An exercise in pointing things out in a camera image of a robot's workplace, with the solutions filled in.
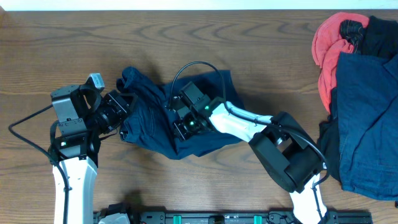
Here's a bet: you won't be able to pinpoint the navy blue shorts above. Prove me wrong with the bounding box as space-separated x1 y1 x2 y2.
116 66 246 161

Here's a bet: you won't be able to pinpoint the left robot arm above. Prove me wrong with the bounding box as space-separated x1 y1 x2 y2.
49 84 138 223

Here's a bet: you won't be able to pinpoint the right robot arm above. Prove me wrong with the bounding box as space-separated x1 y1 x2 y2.
169 82 328 223

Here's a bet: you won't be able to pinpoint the black garment with logo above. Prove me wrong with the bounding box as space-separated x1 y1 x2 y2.
317 88 341 182

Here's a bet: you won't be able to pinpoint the red cloth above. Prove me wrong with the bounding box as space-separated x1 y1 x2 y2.
311 12 369 112

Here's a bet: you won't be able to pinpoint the navy blue shirt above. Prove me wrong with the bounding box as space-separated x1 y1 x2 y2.
336 53 397 201

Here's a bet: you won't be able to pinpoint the dark striped garment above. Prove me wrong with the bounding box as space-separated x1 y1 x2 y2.
340 20 366 54

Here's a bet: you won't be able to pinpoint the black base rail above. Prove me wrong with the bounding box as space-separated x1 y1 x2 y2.
93 203 373 224

